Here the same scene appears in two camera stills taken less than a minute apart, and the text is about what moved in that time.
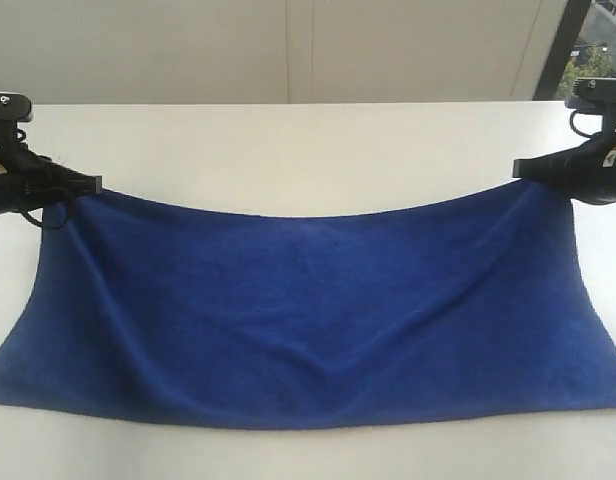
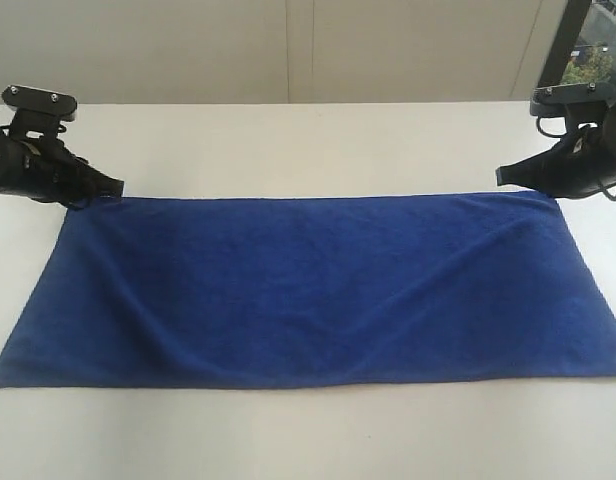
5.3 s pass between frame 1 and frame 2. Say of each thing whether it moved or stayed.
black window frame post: stayed
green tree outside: stayed
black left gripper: moved
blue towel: moved
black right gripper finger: moved
